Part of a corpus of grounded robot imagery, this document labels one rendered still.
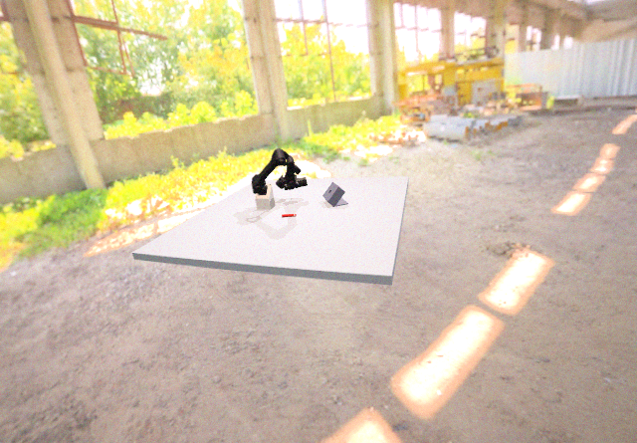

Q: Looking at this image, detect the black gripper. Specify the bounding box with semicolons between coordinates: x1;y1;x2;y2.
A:
276;165;301;189

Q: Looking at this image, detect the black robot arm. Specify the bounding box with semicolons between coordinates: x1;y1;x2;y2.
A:
251;148;308;195

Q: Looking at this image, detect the grey sloped panel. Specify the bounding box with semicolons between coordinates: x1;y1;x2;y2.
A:
322;182;348;207

